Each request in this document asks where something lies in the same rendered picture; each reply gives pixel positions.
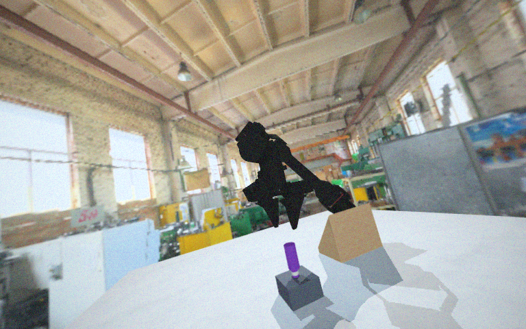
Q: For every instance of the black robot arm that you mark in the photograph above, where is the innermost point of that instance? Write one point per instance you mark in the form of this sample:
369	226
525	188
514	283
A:
254	146

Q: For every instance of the purple marker cap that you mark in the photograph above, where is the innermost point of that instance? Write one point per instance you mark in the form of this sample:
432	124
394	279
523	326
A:
291	256

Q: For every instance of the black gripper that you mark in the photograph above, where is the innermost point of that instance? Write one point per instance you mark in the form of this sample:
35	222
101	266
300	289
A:
293	193

